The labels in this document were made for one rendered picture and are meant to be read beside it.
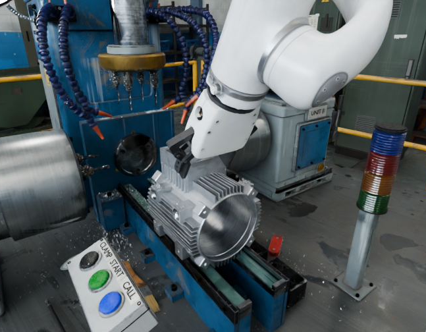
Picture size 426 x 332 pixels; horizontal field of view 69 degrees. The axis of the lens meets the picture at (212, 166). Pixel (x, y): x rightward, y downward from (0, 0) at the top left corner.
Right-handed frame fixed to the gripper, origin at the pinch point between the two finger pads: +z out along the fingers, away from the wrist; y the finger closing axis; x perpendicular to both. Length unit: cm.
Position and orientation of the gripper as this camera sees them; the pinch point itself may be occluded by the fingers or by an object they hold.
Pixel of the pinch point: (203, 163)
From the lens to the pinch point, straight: 54.4
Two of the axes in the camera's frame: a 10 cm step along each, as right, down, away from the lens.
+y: 8.2, -2.3, 5.2
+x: -4.9, -7.5, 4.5
